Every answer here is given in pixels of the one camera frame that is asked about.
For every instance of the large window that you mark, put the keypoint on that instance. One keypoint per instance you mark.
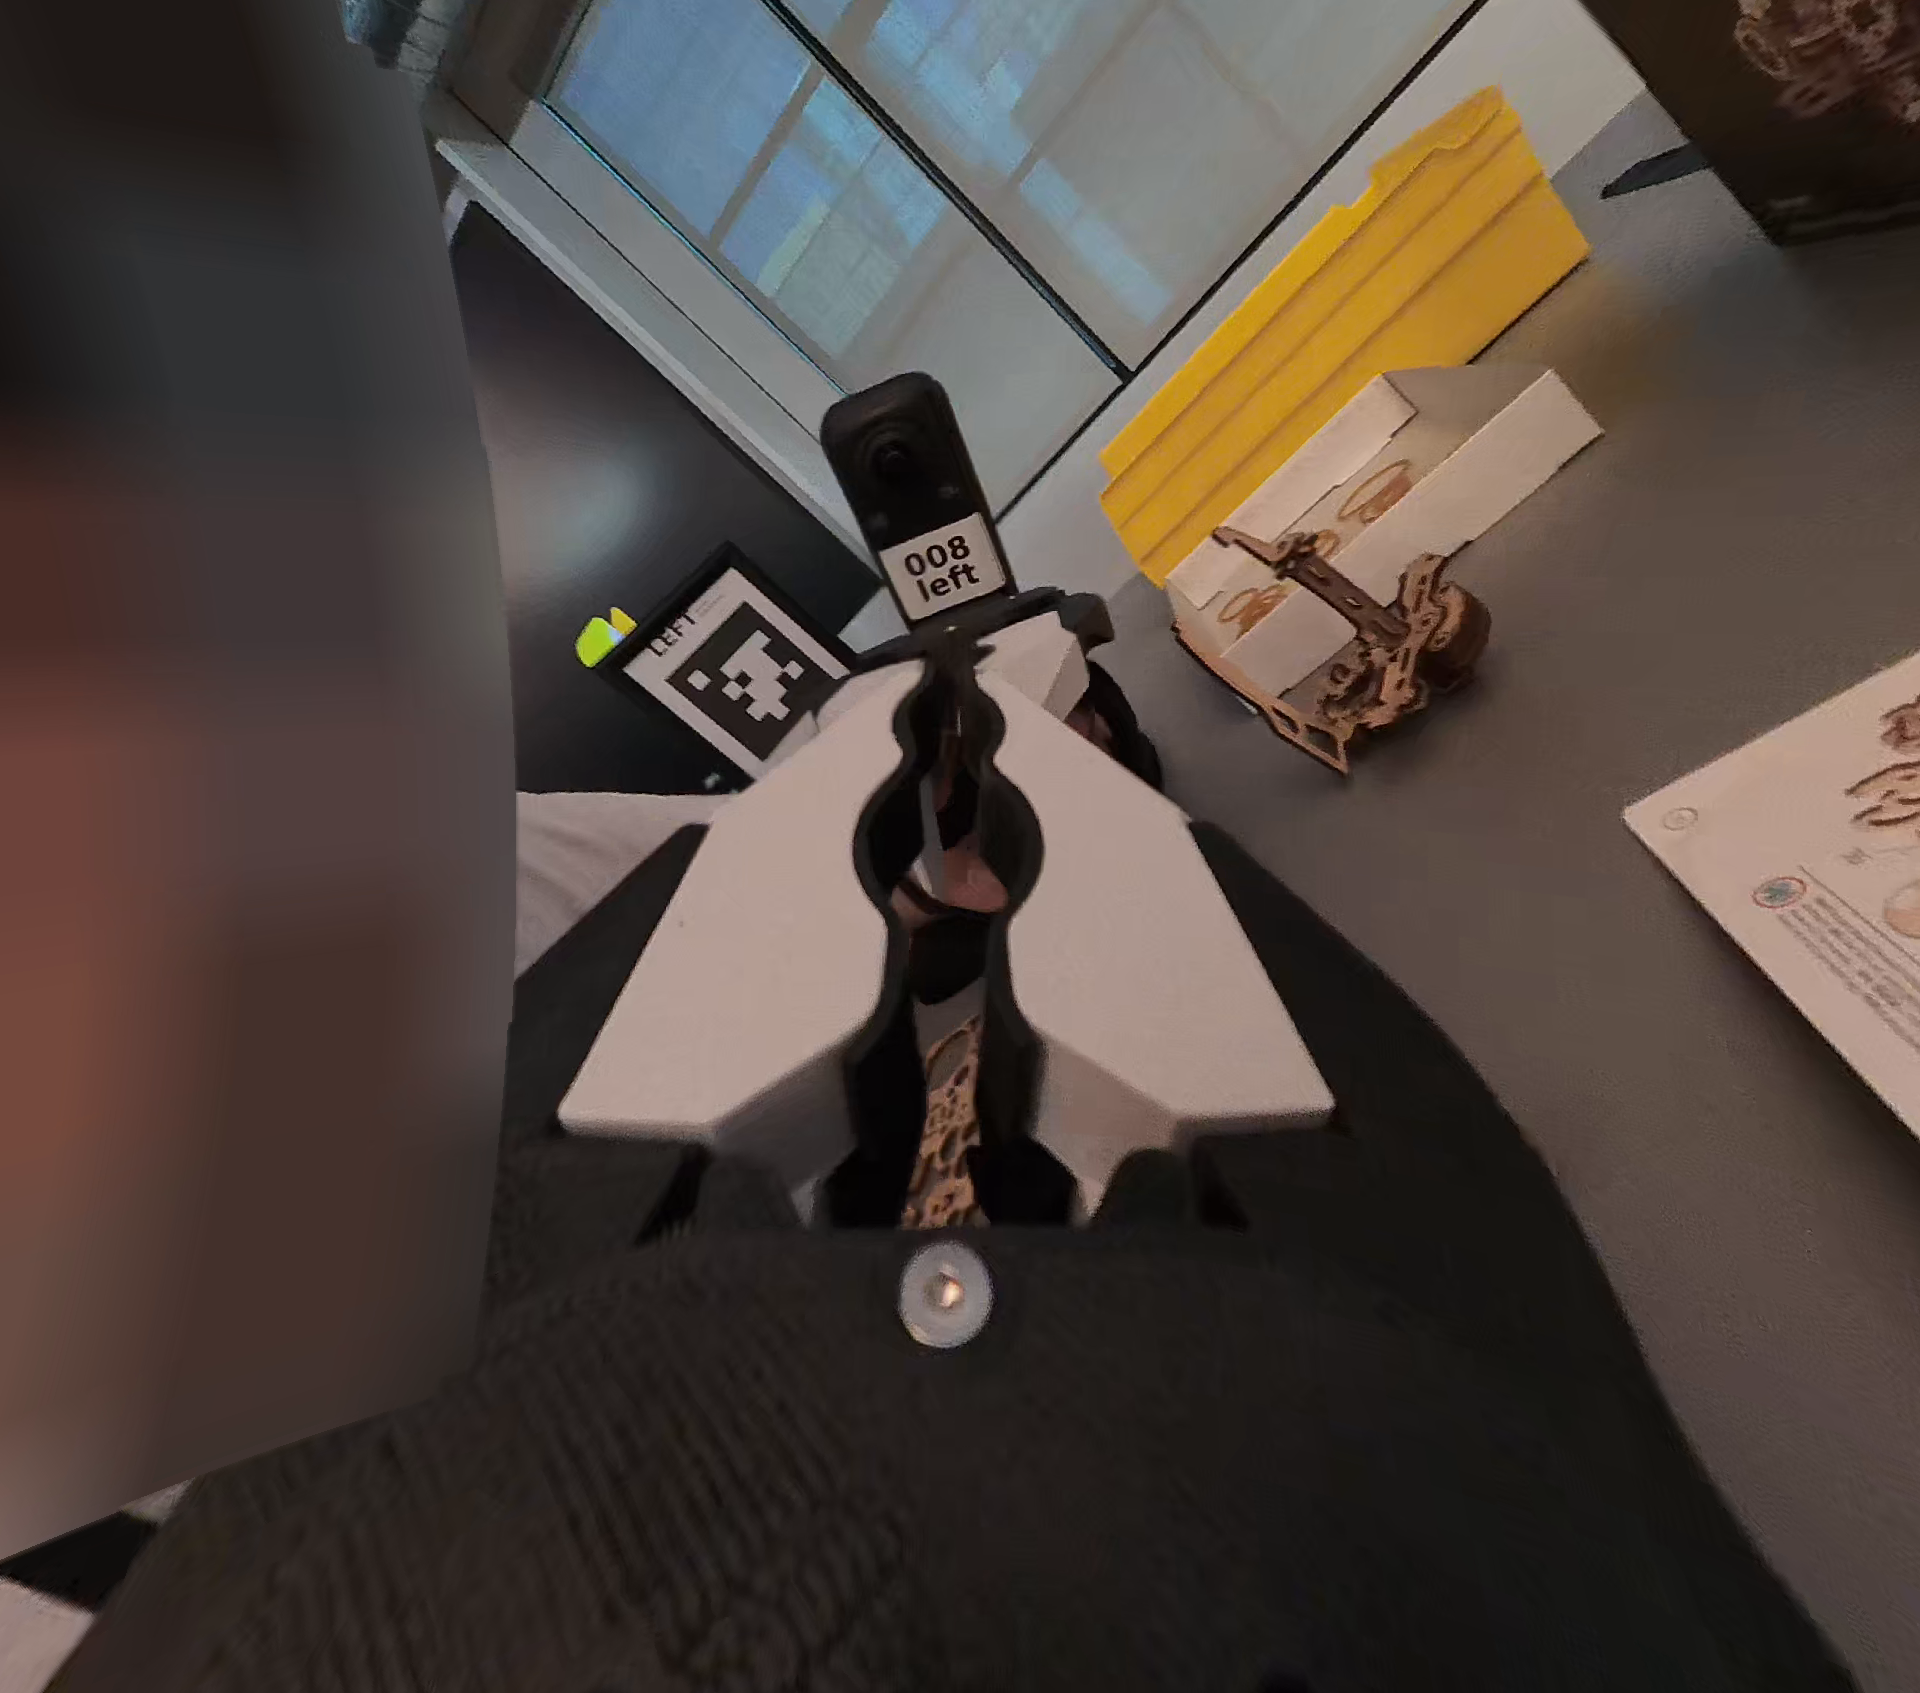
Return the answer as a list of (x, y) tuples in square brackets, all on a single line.
[(1051, 72)]

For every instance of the person's left hand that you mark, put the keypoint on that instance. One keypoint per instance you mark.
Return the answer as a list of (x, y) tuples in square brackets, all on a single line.
[(972, 886)]

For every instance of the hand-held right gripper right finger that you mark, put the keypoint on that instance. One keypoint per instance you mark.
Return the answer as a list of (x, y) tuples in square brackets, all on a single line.
[(1155, 972)]

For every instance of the model instruction booklet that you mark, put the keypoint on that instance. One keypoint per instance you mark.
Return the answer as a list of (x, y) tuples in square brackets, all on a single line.
[(1801, 882)]

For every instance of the perforated wooden model part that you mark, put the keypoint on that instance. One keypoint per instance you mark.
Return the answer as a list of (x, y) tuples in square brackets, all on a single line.
[(948, 1123)]

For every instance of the white cardboard box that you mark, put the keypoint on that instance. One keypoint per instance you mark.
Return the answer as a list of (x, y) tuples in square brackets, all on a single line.
[(1500, 433)]

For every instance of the dark model kit box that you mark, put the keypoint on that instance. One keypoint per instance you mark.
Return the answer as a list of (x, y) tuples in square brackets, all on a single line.
[(1711, 103)]

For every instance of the wooden model assembly with gears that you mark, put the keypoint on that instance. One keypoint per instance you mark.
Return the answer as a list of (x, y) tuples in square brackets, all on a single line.
[(1389, 658)]

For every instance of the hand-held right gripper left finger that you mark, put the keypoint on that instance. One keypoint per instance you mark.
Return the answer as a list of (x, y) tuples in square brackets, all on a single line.
[(721, 972)]

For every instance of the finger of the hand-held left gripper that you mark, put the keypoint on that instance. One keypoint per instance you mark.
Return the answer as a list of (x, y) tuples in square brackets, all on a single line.
[(1047, 672)]

